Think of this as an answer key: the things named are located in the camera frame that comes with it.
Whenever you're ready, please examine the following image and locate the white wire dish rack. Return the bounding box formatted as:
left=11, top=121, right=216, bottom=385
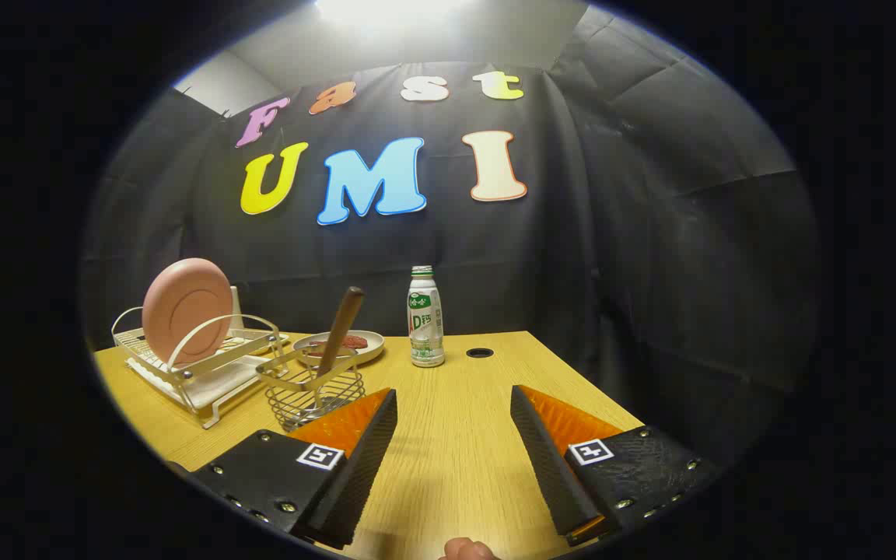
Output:
left=111, top=306, right=291, bottom=430

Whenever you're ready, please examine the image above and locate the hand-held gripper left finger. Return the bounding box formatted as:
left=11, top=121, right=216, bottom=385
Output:
left=170, top=387, right=400, bottom=550

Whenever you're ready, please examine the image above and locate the beige plate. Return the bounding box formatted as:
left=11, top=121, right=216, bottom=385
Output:
left=292, top=330, right=385, bottom=368

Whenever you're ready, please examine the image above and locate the pink plate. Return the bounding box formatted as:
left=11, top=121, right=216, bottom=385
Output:
left=142, top=257, right=234, bottom=368

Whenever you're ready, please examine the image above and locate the metal wire basket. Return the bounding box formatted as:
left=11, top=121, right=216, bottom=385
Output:
left=256, top=346, right=366, bottom=433

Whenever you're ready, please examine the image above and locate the wooden handle spoon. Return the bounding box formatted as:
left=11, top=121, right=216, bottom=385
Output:
left=313, top=286, right=366, bottom=409

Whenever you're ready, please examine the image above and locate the white drink bottle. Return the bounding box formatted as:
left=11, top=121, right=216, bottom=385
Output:
left=407, top=265, right=446, bottom=368

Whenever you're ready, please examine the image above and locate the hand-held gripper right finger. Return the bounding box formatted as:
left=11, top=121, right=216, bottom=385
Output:
left=510, top=384, right=721, bottom=547

